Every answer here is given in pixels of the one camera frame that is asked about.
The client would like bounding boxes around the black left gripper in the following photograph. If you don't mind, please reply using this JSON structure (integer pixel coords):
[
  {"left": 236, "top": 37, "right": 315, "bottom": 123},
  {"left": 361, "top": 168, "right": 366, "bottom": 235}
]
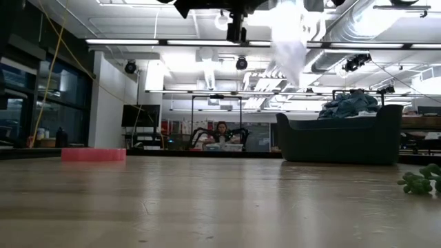
[{"left": 174, "top": 0, "right": 269, "bottom": 44}]

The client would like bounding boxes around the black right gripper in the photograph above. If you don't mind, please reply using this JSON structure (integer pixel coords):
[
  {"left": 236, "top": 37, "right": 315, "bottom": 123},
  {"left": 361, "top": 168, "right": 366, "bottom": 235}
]
[{"left": 302, "top": 0, "right": 325, "bottom": 13}]

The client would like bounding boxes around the clear plastic bag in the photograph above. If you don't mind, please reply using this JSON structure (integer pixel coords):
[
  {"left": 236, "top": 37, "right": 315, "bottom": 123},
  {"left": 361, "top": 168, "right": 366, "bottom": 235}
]
[{"left": 247, "top": 0, "right": 327, "bottom": 87}]

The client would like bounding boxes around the person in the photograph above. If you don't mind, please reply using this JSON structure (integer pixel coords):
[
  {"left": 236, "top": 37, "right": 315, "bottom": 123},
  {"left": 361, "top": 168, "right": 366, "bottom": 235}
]
[{"left": 212, "top": 121, "right": 238, "bottom": 144}]

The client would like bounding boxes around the blue crumpled cloth pile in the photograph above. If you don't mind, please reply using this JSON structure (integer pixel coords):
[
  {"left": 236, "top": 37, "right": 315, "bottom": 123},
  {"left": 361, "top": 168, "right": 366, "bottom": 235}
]
[{"left": 317, "top": 89, "right": 382, "bottom": 121}]

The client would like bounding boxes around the clear plastic container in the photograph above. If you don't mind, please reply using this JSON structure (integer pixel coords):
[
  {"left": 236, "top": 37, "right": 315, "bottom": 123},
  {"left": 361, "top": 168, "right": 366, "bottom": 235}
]
[{"left": 205, "top": 143, "right": 244, "bottom": 152}]

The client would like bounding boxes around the black monitor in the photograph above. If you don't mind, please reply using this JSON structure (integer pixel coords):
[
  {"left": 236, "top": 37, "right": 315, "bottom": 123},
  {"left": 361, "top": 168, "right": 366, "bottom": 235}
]
[{"left": 121, "top": 104, "right": 161, "bottom": 128}]

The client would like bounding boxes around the teal plastic bin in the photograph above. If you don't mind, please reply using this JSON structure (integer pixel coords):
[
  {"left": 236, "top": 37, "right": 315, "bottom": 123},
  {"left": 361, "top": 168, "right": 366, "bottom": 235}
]
[{"left": 275, "top": 104, "right": 404, "bottom": 165}]

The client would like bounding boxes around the wooden side table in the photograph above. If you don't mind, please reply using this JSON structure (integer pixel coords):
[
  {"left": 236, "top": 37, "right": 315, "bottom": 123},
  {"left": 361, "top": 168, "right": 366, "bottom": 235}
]
[{"left": 401, "top": 116, "right": 441, "bottom": 131}]

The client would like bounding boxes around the pink foam disc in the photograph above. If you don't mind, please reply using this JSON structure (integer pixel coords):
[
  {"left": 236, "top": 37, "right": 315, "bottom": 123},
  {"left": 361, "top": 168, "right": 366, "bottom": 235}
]
[{"left": 61, "top": 147, "right": 127, "bottom": 163}]

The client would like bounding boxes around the dark bottle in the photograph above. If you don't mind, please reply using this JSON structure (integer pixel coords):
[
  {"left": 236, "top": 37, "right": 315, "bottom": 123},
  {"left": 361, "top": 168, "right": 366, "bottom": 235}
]
[{"left": 54, "top": 126, "right": 69, "bottom": 148}]

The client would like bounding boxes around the silver ventilation duct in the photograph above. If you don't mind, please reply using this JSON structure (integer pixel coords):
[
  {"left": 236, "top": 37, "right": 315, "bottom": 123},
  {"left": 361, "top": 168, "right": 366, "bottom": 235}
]
[{"left": 311, "top": 50, "right": 371, "bottom": 74}]

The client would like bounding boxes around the black ceiling camera rig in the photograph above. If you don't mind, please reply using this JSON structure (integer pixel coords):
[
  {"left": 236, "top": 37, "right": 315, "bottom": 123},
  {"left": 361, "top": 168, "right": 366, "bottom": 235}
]
[{"left": 342, "top": 53, "right": 372, "bottom": 72}]

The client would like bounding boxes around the black metal station frame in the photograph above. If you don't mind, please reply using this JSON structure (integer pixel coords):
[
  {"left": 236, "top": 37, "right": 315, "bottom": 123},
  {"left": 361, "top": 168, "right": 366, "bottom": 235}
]
[{"left": 191, "top": 95, "right": 243, "bottom": 151}]

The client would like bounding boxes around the black table edge rail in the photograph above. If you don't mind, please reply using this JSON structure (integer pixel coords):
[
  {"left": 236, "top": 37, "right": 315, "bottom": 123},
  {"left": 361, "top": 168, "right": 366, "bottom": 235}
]
[{"left": 0, "top": 147, "right": 441, "bottom": 165}]

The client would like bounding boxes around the yellow cable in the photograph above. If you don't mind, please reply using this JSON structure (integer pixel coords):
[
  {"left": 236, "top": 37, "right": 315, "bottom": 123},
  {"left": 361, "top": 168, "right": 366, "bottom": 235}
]
[
  {"left": 37, "top": 0, "right": 165, "bottom": 149},
  {"left": 30, "top": 0, "right": 68, "bottom": 149}
]

